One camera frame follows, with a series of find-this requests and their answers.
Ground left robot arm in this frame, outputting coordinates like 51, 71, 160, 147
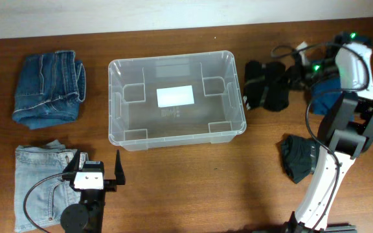
60, 151, 126, 233

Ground white label in bin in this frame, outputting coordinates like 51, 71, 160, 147
156, 85, 195, 107

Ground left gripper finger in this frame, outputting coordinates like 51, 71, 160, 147
62, 150, 81, 180
114, 150, 126, 186

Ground dark blue jeans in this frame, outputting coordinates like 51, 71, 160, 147
12, 50, 86, 129

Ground light blue folded jeans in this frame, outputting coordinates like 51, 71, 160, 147
14, 140, 80, 232

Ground dark garment with band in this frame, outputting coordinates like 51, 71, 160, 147
280, 135, 320, 184

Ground blue garment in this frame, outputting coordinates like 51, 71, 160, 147
310, 76, 341, 115

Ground clear plastic storage bin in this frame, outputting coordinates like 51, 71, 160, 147
108, 50, 247, 151

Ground black garment with bands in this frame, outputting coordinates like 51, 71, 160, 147
243, 60, 289, 112

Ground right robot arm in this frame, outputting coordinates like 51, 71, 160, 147
281, 32, 373, 233

